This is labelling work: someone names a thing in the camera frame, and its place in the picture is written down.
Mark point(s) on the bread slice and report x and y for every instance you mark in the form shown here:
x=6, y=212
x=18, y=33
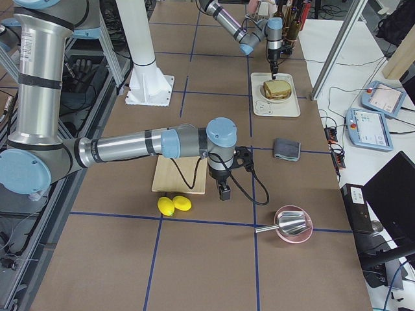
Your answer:
x=278, y=95
x=276, y=85

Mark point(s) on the yellow lemon right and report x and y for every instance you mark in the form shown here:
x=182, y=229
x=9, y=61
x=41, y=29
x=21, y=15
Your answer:
x=182, y=203

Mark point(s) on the white wire cup rack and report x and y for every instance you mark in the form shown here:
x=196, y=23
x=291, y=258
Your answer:
x=265, y=10

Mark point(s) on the yellow lemon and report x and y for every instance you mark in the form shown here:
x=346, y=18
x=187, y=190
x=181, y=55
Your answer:
x=166, y=206
x=182, y=203

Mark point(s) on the black computer monitor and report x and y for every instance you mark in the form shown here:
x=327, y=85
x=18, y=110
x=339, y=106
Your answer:
x=390, y=194

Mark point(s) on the black power strip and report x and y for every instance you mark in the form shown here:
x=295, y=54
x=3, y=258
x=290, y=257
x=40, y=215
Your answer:
x=336, y=150

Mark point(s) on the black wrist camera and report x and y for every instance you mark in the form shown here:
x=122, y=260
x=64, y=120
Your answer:
x=243, y=158

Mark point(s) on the green wine bottle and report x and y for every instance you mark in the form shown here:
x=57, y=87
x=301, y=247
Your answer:
x=279, y=13
x=290, y=36
x=301, y=13

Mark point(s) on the black desktop box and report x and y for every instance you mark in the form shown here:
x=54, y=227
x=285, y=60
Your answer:
x=356, y=209

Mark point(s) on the teach pendant near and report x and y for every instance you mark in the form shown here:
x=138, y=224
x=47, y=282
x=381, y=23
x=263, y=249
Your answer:
x=368, y=129

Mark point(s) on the pink cup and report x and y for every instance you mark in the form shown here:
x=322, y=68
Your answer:
x=252, y=6

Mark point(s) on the wooden cutting board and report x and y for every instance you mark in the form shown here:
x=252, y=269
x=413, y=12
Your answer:
x=168, y=179

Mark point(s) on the green wine bottle back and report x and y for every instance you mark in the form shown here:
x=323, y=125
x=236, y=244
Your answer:
x=301, y=13

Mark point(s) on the aluminium frame post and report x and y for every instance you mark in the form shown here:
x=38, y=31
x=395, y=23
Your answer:
x=351, y=18

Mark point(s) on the green wine bottle front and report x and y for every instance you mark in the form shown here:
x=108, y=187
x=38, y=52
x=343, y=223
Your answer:
x=290, y=36

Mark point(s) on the green wine bottle middle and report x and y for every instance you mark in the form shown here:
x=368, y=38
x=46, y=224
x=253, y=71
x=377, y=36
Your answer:
x=279, y=13

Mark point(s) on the metal scoop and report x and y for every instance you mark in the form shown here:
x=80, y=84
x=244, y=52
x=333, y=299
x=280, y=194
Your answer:
x=288, y=223

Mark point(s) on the yellow lemon left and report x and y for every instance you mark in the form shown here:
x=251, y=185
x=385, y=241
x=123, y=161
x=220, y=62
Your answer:
x=166, y=206

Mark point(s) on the teach pendant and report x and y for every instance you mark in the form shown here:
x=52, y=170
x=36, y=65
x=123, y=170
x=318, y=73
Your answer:
x=368, y=129
x=384, y=98

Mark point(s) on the pink bowl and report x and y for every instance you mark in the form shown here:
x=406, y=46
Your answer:
x=296, y=239

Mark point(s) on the cream bear tray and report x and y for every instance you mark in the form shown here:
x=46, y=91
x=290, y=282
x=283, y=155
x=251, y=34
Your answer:
x=263, y=106

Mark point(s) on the grey folded cloth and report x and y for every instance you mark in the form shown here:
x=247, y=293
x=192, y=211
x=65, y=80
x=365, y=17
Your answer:
x=287, y=149

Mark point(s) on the white round plate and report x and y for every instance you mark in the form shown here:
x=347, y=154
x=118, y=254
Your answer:
x=263, y=94

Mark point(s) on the copper wire bottle rack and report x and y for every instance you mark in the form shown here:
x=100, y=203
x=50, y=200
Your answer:
x=282, y=30

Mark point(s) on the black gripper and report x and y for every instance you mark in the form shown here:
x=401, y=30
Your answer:
x=221, y=176
x=273, y=56

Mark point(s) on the teach pendant far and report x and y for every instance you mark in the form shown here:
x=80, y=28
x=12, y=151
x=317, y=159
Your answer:
x=384, y=98

